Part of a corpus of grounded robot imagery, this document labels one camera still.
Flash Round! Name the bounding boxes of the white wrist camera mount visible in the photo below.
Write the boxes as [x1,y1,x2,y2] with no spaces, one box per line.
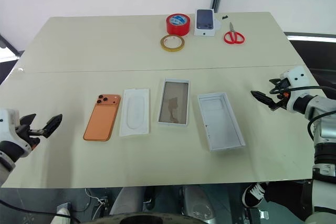
[0,108,40,158]
[279,66,307,112]

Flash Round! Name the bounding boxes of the white tray with brown inside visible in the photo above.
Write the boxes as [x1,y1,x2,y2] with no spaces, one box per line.
[157,77,191,129]

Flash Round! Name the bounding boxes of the white box with phone print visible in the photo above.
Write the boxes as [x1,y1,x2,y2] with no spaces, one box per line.
[194,8,222,37]

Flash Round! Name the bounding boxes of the dark side table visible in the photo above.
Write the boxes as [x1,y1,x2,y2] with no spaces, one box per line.
[284,31,336,96]

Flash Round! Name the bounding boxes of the black and white sneaker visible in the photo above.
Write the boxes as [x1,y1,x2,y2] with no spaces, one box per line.
[241,182,267,208]

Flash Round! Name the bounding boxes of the black trouser leg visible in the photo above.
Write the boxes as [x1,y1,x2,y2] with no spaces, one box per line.
[264,180,316,222]

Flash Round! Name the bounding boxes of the red tape roll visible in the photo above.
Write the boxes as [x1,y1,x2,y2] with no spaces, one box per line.
[165,13,191,37]

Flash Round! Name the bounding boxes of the white paper insert sleeve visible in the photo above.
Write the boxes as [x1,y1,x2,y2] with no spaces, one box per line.
[119,88,151,137]

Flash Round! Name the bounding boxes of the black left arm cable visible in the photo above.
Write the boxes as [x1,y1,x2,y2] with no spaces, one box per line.
[0,198,81,224]

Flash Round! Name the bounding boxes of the white floor cable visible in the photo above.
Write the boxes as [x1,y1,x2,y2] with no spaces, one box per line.
[83,187,107,221]

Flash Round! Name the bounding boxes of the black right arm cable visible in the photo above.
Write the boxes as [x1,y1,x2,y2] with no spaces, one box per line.
[269,85,336,141]

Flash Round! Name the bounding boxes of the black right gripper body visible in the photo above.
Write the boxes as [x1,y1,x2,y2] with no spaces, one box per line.
[272,79,291,110]

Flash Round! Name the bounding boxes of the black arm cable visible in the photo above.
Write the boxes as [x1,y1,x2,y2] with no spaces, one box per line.
[269,85,336,141]
[0,198,81,224]

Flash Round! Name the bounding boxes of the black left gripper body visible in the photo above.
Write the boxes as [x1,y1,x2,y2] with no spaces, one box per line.
[15,124,45,141]

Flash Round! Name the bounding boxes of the red handled scissors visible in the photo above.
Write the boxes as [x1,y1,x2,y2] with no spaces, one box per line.
[223,22,246,45]

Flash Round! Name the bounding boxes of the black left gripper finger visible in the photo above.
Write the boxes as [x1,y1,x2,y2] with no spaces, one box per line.
[19,113,37,130]
[41,113,64,138]

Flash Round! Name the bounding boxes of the yellow clear tape roll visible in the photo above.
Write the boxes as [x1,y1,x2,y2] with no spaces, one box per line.
[160,34,186,52]

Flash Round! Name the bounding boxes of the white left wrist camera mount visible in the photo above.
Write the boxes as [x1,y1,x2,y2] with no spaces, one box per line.
[0,108,40,158]

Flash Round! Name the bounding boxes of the orange smartphone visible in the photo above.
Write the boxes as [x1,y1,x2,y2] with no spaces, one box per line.
[83,93,122,142]

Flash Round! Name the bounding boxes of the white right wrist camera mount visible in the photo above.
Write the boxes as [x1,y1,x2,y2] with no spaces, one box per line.
[279,66,307,112]

